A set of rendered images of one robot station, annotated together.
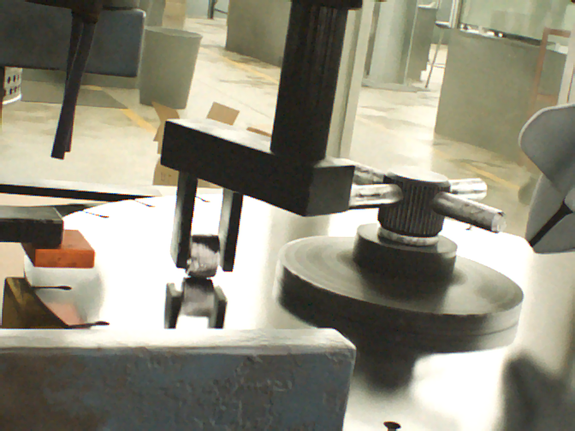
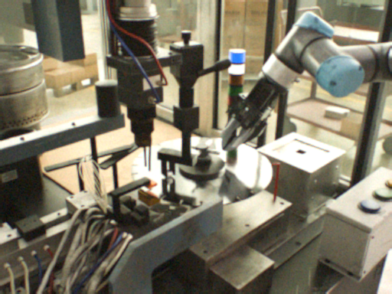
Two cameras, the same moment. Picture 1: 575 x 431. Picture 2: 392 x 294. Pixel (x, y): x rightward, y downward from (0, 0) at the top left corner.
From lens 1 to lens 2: 0.52 m
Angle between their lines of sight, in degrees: 21
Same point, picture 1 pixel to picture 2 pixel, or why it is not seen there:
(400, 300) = (207, 171)
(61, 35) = (109, 125)
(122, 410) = (200, 219)
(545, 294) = (225, 156)
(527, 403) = (236, 187)
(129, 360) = (200, 213)
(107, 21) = (117, 118)
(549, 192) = (224, 140)
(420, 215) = (204, 154)
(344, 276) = (194, 169)
